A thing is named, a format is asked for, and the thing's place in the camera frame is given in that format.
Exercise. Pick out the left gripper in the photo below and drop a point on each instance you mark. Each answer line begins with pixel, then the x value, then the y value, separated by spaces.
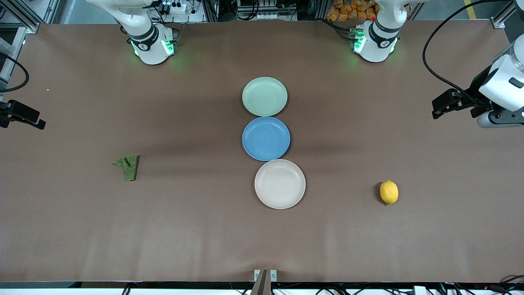
pixel 476 91

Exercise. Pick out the yellow lemon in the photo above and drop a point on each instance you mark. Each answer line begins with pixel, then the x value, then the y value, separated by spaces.
pixel 389 192

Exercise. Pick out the green lettuce leaf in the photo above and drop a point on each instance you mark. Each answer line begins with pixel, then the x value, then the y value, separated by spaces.
pixel 130 168

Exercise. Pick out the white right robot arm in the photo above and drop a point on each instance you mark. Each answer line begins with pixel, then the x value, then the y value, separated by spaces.
pixel 152 51

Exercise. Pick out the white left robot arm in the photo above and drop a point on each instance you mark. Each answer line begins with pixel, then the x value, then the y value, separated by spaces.
pixel 374 45

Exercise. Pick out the bag of oranges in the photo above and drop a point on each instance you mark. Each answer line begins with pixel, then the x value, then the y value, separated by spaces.
pixel 348 10

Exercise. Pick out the pale green plate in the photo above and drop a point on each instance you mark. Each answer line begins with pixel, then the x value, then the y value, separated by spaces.
pixel 264 96

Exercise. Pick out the blue plate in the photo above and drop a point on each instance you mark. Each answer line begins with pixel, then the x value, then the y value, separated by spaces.
pixel 266 138

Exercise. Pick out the beige plate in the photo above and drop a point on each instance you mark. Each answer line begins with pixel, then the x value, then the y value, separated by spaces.
pixel 280 184

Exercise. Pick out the white power strip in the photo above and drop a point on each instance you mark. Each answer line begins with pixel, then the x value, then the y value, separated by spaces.
pixel 176 7

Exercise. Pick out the black equipment rack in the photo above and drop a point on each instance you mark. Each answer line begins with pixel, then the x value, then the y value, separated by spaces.
pixel 262 8

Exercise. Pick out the aluminium frame rail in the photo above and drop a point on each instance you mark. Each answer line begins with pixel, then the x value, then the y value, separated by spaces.
pixel 505 16
pixel 14 49

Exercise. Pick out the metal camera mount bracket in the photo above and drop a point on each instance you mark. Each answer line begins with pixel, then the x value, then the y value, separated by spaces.
pixel 265 282

